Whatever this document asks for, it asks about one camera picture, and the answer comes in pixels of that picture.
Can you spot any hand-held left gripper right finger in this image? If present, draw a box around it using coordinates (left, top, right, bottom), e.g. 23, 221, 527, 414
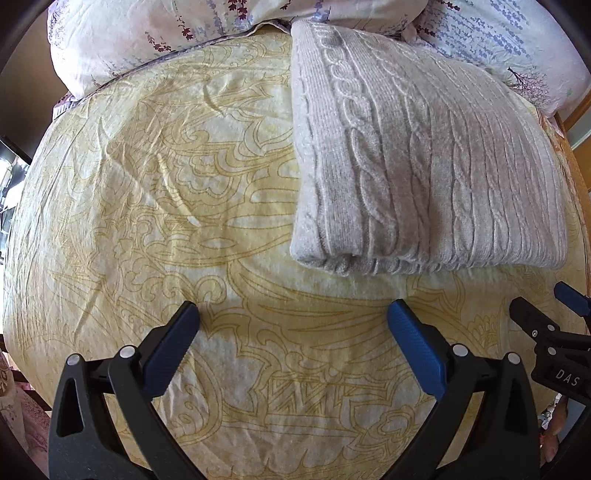
385, 299, 543, 480

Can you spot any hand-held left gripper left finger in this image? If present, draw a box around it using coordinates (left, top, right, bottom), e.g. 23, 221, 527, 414
47, 300, 206, 480

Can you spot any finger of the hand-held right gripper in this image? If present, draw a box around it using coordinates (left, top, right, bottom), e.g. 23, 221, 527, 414
509, 298, 561, 342
554, 281, 591, 319

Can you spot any beige cable knit sweater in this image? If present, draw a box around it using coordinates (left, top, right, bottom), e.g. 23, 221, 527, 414
288, 19, 568, 278

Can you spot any person's right hand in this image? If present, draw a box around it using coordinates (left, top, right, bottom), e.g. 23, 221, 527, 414
538, 394, 571, 467

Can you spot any yellow orange patterned bed sheet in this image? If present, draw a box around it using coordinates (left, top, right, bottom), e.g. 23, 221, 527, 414
0, 28, 591, 480

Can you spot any pink patterned cloth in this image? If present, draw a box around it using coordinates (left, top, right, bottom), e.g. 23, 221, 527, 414
0, 351, 51, 480

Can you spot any wooden furniture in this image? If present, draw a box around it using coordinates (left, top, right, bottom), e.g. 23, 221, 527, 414
554, 88, 591, 195

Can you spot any lavender tree print pillow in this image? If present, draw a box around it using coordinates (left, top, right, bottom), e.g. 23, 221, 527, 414
413, 0, 585, 118

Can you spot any pink floral pillow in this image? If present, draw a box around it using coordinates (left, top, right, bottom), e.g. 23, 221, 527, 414
46, 0, 435, 100

